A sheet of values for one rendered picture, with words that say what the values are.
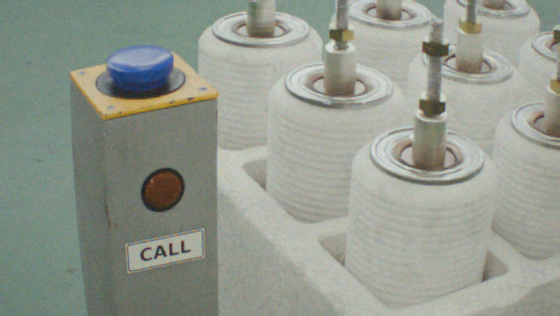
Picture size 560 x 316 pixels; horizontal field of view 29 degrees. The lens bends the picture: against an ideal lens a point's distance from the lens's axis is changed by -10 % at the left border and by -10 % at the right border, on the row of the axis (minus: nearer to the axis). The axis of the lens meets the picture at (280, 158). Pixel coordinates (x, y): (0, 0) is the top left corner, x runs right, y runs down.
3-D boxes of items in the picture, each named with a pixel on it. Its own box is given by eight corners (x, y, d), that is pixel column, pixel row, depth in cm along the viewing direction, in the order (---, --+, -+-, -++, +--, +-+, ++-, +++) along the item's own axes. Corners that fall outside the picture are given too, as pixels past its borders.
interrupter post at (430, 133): (424, 149, 75) (428, 101, 73) (453, 161, 73) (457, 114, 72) (402, 161, 73) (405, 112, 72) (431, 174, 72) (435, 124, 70)
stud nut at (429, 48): (442, 46, 71) (443, 33, 71) (455, 56, 69) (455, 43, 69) (415, 47, 70) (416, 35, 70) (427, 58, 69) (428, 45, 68)
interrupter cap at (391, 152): (418, 124, 78) (418, 115, 78) (504, 162, 73) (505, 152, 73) (343, 160, 73) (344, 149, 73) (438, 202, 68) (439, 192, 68)
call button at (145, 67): (184, 94, 66) (184, 61, 65) (119, 107, 64) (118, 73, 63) (159, 70, 69) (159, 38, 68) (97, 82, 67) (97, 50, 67)
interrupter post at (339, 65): (363, 92, 82) (365, 49, 81) (336, 100, 81) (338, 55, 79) (341, 81, 84) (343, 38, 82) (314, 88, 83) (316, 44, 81)
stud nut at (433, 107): (439, 101, 73) (440, 89, 72) (451, 112, 71) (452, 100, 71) (412, 104, 72) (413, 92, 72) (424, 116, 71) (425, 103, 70)
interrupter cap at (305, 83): (415, 98, 82) (415, 89, 82) (331, 122, 78) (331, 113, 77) (346, 62, 87) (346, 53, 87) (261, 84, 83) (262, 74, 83)
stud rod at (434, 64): (433, 128, 73) (440, 16, 69) (440, 135, 72) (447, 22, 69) (420, 130, 73) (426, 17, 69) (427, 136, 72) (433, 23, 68)
